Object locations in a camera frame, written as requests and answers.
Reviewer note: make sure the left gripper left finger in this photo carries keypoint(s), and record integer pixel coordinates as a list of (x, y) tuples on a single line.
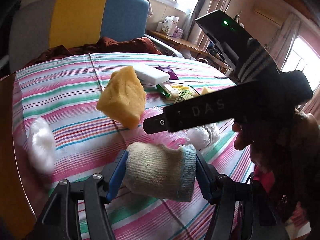
[(59, 218)]

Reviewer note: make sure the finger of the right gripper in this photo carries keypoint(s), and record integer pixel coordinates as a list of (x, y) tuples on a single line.
[(158, 123)]

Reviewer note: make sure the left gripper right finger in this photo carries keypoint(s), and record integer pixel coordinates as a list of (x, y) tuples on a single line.
[(233, 211)]

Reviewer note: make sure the green cracker packet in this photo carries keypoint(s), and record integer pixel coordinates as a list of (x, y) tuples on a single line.
[(177, 93)]

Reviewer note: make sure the yellow sponge block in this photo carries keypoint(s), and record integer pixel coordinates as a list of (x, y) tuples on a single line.
[(124, 98)]

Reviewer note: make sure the white blue sock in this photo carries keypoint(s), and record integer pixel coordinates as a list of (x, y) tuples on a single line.
[(161, 172)]

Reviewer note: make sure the white foam block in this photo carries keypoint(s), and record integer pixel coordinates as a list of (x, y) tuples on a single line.
[(150, 74)]

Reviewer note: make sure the purple snack packet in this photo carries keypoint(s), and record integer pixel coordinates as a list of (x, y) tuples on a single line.
[(169, 71)]

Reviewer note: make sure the white plastic bag ball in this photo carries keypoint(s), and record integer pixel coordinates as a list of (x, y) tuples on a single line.
[(41, 147)]

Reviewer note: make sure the person's right forearm sleeve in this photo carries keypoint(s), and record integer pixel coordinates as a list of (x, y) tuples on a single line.
[(296, 164)]

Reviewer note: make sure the person's right hand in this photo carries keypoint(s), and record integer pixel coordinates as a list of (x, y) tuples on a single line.
[(258, 137)]

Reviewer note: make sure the pink window curtain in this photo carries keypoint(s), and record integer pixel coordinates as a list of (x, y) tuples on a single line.
[(282, 43)]

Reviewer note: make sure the striped bed sheet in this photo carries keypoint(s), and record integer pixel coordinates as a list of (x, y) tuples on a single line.
[(65, 93)]

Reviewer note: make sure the white chair armrest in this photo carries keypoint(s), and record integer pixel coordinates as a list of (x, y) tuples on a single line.
[(164, 48)]

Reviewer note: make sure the dark red blanket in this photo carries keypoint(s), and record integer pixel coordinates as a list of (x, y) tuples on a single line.
[(104, 45)]

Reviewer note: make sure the wooden side table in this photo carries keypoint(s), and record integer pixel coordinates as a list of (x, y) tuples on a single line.
[(180, 44)]

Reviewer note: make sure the purple small box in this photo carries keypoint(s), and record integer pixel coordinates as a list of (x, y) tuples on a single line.
[(178, 33)]

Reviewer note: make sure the white product box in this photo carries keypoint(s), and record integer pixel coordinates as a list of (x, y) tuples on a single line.
[(169, 25)]

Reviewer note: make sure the blue yellow grey headboard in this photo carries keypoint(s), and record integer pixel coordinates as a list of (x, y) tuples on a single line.
[(46, 24)]

